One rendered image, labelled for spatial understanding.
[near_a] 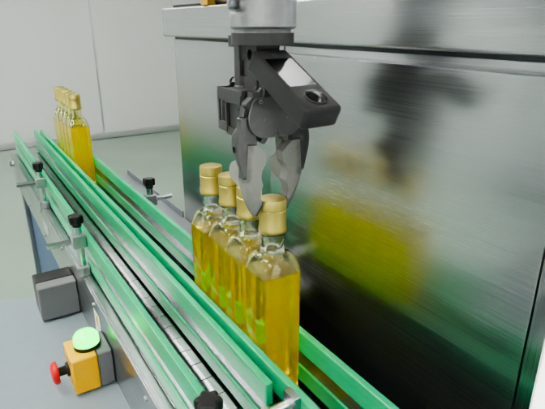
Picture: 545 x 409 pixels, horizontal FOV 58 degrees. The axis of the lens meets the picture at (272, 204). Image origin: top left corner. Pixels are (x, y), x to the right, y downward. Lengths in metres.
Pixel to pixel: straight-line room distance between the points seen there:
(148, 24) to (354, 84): 6.12
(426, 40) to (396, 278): 0.28
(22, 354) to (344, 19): 0.86
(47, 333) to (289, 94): 0.83
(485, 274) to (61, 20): 6.12
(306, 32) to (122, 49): 5.92
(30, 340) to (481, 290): 0.89
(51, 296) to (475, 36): 0.96
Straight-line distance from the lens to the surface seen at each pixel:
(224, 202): 0.70
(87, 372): 0.96
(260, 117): 0.56
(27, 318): 1.24
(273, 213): 0.59
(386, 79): 0.61
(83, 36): 6.49
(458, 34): 0.55
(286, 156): 0.60
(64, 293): 1.18
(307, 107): 0.49
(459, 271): 0.58
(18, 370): 1.09
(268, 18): 0.55
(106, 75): 6.57
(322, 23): 0.71
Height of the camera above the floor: 1.36
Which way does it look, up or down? 20 degrees down
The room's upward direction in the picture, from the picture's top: straight up
